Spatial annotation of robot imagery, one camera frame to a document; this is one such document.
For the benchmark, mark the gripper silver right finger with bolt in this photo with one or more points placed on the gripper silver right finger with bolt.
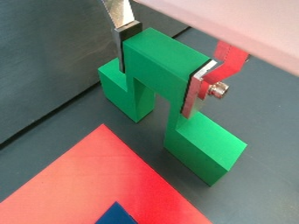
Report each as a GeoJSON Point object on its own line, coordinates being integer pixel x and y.
{"type": "Point", "coordinates": [206, 80]}

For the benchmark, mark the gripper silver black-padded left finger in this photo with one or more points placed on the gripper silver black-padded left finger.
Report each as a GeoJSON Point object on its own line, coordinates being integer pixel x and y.
{"type": "Point", "coordinates": [126, 27]}

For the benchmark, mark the green S-shaped block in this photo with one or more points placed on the green S-shaped block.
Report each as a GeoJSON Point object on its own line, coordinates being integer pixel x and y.
{"type": "Point", "coordinates": [160, 65]}

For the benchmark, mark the red puzzle board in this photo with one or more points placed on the red puzzle board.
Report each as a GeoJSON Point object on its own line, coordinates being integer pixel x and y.
{"type": "Point", "coordinates": [98, 173]}

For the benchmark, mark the dark grey table mat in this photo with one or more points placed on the dark grey table mat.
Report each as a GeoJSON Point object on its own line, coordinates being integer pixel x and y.
{"type": "Point", "coordinates": [258, 193]}

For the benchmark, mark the dark blue block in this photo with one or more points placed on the dark blue block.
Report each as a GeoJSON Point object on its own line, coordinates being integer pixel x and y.
{"type": "Point", "coordinates": [117, 215]}

